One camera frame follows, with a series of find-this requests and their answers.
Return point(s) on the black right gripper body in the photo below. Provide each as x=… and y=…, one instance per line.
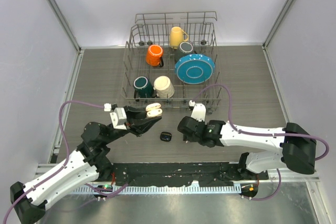
x=187, y=138

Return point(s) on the yellow mug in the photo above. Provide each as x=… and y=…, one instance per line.
x=177, y=36

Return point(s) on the dark green mug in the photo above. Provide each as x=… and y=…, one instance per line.
x=143, y=88

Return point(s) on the black earbud charging case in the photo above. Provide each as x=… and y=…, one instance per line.
x=165, y=136

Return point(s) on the white earbud charging case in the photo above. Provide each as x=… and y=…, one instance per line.
x=153, y=110

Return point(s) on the white slotted cable duct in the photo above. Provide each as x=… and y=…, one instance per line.
x=191, y=189

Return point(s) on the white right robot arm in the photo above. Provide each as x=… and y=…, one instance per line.
x=289, y=147

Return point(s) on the blue dotted plate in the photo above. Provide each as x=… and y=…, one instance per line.
x=194, y=68

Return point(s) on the grey wire dish rack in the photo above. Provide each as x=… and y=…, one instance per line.
x=155, y=28

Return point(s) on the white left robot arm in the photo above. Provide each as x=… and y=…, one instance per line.
x=87, y=163

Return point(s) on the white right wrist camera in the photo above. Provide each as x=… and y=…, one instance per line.
x=198, y=111

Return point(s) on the grey mug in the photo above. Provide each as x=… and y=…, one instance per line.
x=185, y=48

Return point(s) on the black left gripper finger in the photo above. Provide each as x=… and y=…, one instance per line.
x=135, y=113
x=144, y=125

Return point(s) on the orange mug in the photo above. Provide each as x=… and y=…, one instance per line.
x=154, y=56

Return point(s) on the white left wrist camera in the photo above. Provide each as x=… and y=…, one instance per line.
x=118, y=116

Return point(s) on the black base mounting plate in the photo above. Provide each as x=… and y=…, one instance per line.
x=178, y=174

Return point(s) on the cream white mug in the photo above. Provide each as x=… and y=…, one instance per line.
x=163, y=87

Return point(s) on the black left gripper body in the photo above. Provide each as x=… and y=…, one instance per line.
x=129, y=123

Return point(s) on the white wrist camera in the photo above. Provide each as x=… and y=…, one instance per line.
x=198, y=111
x=118, y=116

